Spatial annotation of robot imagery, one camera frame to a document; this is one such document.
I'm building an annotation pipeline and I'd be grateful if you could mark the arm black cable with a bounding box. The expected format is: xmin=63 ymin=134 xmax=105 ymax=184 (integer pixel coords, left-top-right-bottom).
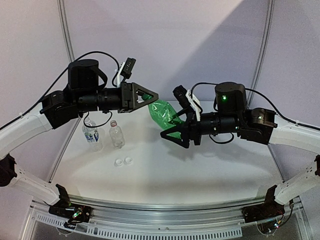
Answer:
xmin=191 ymin=82 xmax=320 ymax=145
xmin=0 ymin=51 xmax=121 ymax=131

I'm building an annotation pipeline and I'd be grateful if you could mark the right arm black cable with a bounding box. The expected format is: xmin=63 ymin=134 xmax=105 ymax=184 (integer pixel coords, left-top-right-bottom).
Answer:
xmin=191 ymin=82 xmax=320 ymax=145

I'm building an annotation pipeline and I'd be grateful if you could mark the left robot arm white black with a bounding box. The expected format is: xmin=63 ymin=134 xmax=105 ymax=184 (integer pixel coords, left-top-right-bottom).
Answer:
xmin=0 ymin=59 xmax=159 ymax=217

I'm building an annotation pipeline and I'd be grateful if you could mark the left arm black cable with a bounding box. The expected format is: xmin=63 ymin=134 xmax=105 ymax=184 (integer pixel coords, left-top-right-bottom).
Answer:
xmin=0 ymin=51 xmax=121 ymax=131

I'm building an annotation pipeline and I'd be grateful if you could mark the green plastic bottle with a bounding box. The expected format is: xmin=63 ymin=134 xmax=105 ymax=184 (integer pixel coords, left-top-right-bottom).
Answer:
xmin=148 ymin=99 xmax=185 ymax=130

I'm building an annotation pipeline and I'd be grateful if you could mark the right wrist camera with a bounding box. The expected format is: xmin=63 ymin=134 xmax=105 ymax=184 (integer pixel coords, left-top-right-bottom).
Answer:
xmin=173 ymin=85 xmax=203 ymax=122

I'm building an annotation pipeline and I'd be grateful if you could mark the right aluminium wall post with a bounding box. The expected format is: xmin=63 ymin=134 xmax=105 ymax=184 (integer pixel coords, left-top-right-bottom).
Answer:
xmin=249 ymin=0 xmax=276 ymax=87

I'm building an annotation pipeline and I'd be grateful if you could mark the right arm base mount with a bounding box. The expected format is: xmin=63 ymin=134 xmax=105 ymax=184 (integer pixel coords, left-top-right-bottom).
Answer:
xmin=241 ymin=199 xmax=294 ymax=236

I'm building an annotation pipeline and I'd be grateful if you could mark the left aluminium wall post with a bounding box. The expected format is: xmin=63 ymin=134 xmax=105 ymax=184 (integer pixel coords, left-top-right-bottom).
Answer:
xmin=57 ymin=0 xmax=75 ymax=62

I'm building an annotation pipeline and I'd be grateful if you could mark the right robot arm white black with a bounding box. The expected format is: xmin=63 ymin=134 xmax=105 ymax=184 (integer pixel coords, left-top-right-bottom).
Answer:
xmin=160 ymin=82 xmax=320 ymax=218

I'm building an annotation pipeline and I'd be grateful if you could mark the aluminium wall post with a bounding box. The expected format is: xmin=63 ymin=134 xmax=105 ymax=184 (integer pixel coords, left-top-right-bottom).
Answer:
xmin=57 ymin=0 xmax=75 ymax=62
xmin=249 ymin=0 xmax=276 ymax=87

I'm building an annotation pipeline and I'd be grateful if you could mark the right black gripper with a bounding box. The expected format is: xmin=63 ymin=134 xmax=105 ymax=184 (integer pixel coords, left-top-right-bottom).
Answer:
xmin=159 ymin=109 xmax=240 ymax=149

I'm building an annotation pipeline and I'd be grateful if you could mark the aluminium front rail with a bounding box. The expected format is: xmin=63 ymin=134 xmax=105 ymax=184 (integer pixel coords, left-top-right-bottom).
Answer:
xmin=28 ymin=197 xmax=305 ymax=240

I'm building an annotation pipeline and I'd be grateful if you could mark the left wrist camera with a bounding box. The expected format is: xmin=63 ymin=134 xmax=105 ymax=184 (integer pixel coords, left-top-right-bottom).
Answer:
xmin=112 ymin=57 xmax=137 ymax=88

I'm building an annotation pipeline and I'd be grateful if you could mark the clear labelled water bottle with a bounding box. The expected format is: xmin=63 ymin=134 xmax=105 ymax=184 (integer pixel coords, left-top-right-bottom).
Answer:
xmin=82 ymin=117 xmax=103 ymax=152

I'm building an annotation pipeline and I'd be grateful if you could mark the white bottle cap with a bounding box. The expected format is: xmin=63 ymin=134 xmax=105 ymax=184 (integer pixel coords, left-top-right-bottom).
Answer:
xmin=124 ymin=156 xmax=133 ymax=165
xmin=114 ymin=158 xmax=124 ymax=167

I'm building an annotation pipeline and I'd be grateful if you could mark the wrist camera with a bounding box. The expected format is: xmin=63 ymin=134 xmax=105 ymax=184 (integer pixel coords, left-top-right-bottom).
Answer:
xmin=112 ymin=57 xmax=137 ymax=88
xmin=173 ymin=85 xmax=203 ymax=122

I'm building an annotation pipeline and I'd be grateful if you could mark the crushed clear bottle red label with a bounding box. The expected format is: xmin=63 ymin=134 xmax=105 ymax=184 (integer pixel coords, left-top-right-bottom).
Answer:
xmin=109 ymin=120 xmax=125 ymax=149

